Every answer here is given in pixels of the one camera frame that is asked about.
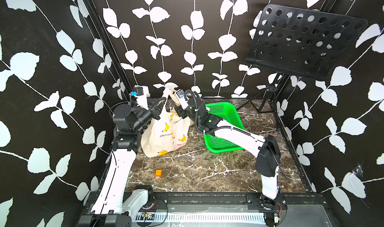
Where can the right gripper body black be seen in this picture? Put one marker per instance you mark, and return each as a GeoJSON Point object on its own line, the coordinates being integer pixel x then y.
{"type": "Point", "coordinates": [184, 115]}

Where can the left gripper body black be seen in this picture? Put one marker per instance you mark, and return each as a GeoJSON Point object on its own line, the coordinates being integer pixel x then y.
{"type": "Point", "coordinates": [143, 118]}

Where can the yellow banana print plastic bag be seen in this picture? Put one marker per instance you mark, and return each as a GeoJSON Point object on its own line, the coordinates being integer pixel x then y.
{"type": "Point", "coordinates": [165, 135]}

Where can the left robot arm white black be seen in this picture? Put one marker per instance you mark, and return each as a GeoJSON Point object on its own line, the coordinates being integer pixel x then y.
{"type": "Point", "coordinates": [110, 208]}

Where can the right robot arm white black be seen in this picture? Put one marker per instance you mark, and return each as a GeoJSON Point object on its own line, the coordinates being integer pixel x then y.
{"type": "Point", "coordinates": [264, 149]}

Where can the small orange cube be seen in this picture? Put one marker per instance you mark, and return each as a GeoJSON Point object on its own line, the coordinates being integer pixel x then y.
{"type": "Point", "coordinates": [158, 173]}

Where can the black perforated music stand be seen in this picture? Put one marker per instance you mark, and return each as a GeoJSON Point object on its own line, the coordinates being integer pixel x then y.
{"type": "Point", "coordinates": [302, 43]}

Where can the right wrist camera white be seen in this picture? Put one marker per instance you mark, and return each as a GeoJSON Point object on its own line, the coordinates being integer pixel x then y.
{"type": "Point", "coordinates": [180, 94]}

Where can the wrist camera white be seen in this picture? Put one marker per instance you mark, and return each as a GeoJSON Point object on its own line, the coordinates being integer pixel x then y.
{"type": "Point", "coordinates": [140, 95]}
{"type": "Point", "coordinates": [180, 94]}

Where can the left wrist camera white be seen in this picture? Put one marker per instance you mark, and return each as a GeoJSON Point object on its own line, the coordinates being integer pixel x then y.
{"type": "Point", "coordinates": [140, 95]}

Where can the white slotted cable duct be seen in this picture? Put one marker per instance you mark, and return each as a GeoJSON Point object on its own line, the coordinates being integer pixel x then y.
{"type": "Point", "coordinates": [158, 218]}

